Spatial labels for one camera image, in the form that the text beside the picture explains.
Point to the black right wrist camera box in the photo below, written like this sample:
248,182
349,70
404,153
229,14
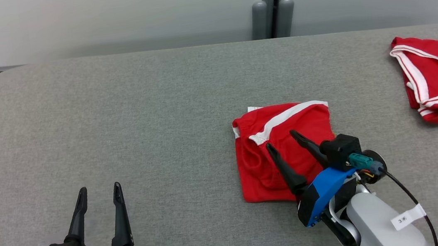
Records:
339,150

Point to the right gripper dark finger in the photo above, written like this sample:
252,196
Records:
309,147
290,175

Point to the red shorts with white stripe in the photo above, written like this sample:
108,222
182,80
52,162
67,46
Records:
266,167

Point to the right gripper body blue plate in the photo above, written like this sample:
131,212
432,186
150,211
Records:
323,189

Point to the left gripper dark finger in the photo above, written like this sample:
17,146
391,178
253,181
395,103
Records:
121,222
79,223

